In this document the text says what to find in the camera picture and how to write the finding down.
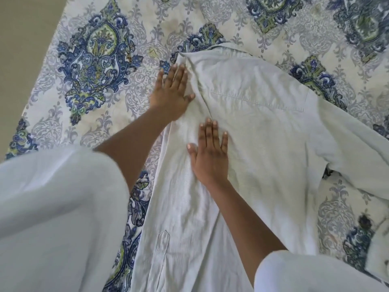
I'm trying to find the pale grey button shirt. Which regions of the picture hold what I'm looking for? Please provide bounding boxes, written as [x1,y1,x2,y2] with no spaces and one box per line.
[130,42,389,292]

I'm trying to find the blue floral patterned bedsheet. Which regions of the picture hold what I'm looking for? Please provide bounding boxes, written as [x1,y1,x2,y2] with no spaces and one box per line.
[4,0,389,292]

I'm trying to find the person's left forearm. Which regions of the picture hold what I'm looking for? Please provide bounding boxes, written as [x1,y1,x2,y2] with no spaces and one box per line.
[93,107,175,193]

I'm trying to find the person's white sleeve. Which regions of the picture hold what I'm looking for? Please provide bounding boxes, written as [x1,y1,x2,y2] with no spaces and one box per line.
[0,145,131,292]
[254,250,389,292]

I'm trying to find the person's right forearm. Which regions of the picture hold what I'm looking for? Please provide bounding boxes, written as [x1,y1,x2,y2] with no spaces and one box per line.
[204,178,289,287]

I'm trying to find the person's right hand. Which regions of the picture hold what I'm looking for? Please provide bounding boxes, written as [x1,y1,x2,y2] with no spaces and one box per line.
[187,118,229,186]

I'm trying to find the person's left hand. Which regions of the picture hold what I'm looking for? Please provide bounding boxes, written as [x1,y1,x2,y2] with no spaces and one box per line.
[149,64,196,122]

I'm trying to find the person's white right sleeve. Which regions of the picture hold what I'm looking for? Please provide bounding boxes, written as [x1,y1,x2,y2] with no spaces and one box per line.
[254,250,389,292]

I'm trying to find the person's white left sleeve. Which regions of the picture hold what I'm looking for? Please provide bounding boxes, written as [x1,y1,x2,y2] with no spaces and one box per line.
[0,145,131,292]

